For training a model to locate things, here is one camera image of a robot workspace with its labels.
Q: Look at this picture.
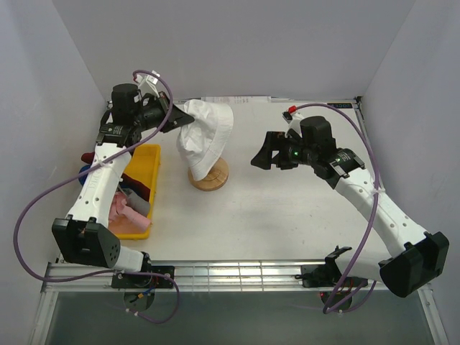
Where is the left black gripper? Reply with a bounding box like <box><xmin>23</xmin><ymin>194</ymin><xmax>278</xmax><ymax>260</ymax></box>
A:
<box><xmin>133</xmin><ymin>91</ymin><xmax>194</xmax><ymax>134</ymax></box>

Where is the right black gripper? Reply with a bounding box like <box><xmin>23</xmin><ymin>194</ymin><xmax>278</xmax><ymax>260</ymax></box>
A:
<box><xmin>250</xmin><ymin>132</ymin><xmax>316</xmax><ymax>170</ymax></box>

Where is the white bucket hat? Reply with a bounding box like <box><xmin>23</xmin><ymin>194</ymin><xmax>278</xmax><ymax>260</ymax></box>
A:
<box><xmin>176</xmin><ymin>99</ymin><xmax>234</xmax><ymax>181</ymax></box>

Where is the dark red bucket hat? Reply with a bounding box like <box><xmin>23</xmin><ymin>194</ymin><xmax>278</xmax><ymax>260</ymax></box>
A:
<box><xmin>80</xmin><ymin>152</ymin><xmax>150</xmax><ymax>201</ymax></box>

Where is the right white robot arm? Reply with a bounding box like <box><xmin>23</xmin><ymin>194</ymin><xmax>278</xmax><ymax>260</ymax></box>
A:
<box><xmin>251</xmin><ymin>116</ymin><xmax>449</xmax><ymax>298</ymax></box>

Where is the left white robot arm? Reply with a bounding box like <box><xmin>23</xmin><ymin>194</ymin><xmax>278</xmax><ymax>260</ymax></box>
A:
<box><xmin>52</xmin><ymin>83</ymin><xmax>194</xmax><ymax>288</ymax></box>

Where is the white paper strip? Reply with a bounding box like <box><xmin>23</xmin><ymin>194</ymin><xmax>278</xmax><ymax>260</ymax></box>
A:
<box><xmin>201</xmin><ymin>96</ymin><xmax>272</xmax><ymax>104</ymax></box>

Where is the yellow plastic bin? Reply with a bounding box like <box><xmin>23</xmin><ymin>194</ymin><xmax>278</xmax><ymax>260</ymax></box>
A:
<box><xmin>109</xmin><ymin>144</ymin><xmax>161</xmax><ymax>240</ymax></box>

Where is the wooden hat stand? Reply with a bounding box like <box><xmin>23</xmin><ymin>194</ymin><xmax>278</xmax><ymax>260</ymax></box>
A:
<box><xmin>188</xmin><ymin>157</ymin><xmax>229</xmax><ymax>192</ymax></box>

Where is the blue corner label right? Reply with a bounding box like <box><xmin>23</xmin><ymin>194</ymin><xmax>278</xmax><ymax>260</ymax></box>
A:
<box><xmin>328</xmin><ymin>102</ymin><xmax>353</xmax><ymax>109</ymax></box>

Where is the grey hat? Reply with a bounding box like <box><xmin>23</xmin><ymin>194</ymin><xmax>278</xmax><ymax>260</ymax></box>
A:
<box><xmin>119</xmin><ymin>188</ymin><xmax>150</xmax><ymax>217</ymax></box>

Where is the pink hat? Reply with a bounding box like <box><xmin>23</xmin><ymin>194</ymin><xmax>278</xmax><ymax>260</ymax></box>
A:
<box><xmin>109</xmin><ymin>192</ymin><xmax>151</xmax><ymax>231</ymax></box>

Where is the blue hat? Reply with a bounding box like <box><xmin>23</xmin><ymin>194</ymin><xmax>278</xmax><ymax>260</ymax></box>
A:
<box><xmin>78</xmin><ymin>165</ymin><xmax>91</xmax><ymax>185</ymax></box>

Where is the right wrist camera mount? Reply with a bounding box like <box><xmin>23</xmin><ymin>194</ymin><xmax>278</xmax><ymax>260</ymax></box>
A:
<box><xmin>282</xmin><ymin>106</ymin><xmax>305</xmax><ymax>137</ymax></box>

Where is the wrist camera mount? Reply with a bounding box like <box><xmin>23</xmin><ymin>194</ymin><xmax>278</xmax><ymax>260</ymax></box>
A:
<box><xmin>133</xmin><ymin>70</ymin><xmax>159</xmax><ymax>97</ymax></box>
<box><xmin>282</xmin><ymin>106</ymin><xmax>305</xmax><ymax>137</ymax></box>

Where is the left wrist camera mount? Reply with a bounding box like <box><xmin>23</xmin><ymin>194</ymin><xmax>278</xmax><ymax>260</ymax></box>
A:
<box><xmin>133</xmin><ymin>70</ymin><xmax>159</xmax><ymax>97</ymax></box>

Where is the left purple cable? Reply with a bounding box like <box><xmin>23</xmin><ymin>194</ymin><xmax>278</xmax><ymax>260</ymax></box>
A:
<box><xmin>14</xmin><ymin>69</ymin><xmax>180</xmax><ymax>323</ymax></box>

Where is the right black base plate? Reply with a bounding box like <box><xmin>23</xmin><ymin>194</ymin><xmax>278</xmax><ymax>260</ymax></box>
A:
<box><xmin>294</xmin><ymin>246</ymin><xmax>372</xmax><ymax>292</ymax></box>

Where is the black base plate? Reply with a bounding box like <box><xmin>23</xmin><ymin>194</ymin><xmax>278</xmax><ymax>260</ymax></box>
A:
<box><xmin>294</xmin><ymin>246</ymin><xmax>372</xmax><ymax>292</ymax></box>
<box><xmin>111</xmin><ymin>265</ymin><xmax>175</xmax><ymax>290</ymax></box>

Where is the aluminium front rail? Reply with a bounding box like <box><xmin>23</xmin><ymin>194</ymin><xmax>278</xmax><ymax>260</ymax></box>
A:
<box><xmin>42</xmin><ymin>260</ymin><xmax>333</xmax><ymax>293</ymax></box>

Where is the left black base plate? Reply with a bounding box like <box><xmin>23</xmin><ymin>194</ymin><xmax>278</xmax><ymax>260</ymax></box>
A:
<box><xmin>111</xmin><ymin>265</ymin><xmax>175</xmax><ymax>290</ymax></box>

